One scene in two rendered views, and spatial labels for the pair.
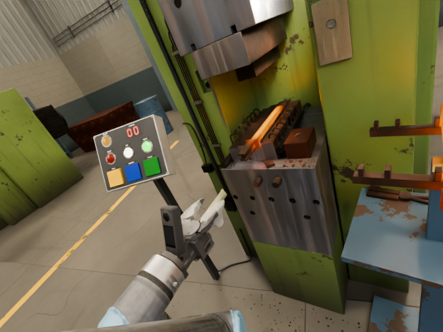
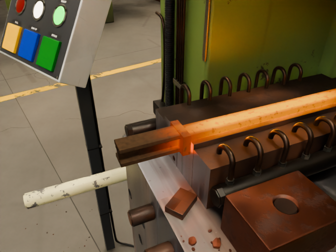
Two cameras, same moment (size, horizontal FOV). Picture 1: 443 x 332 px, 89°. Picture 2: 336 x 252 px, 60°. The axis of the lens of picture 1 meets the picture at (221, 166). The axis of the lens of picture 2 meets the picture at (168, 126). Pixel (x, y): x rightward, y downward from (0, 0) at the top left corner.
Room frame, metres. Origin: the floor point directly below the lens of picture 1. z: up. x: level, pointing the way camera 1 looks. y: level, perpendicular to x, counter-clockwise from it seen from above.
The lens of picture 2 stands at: (0.46, -0.28, 1.25)
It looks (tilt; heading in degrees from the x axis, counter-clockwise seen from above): 33 degrees down; 25
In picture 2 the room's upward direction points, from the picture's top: straight up
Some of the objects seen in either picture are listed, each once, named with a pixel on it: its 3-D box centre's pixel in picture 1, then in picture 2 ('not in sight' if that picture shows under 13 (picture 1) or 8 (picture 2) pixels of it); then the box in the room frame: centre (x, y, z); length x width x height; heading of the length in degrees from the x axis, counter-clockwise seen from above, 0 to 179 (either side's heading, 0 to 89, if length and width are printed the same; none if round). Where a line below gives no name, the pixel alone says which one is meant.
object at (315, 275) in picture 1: (309, 235); not in sight; (0.94, -0.32, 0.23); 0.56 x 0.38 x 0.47; 139
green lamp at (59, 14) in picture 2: (146, 146); (59, 15); (1.01, 0.27, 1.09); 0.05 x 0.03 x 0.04; 49
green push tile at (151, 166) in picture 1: (152, 166); (49, 54); (0.96, 0.29, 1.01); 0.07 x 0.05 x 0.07; 74
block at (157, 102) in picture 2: (207, 168); (161, 109); (1.15, 0.08, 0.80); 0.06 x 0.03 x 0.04; 49
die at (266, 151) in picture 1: (268, 128); (278, 121); (0.97, -0.27, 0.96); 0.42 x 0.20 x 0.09; 139
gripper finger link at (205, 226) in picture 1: (204, 223); not in sight; (0.46, 0.10, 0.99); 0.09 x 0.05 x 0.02; 122
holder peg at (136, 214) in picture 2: (258, 182); (141, 215); (0.72, -0.10, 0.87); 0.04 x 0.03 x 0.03; 139
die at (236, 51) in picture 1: (244, 45); not in sight; (0.97, -0.27, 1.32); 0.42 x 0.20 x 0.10; 139
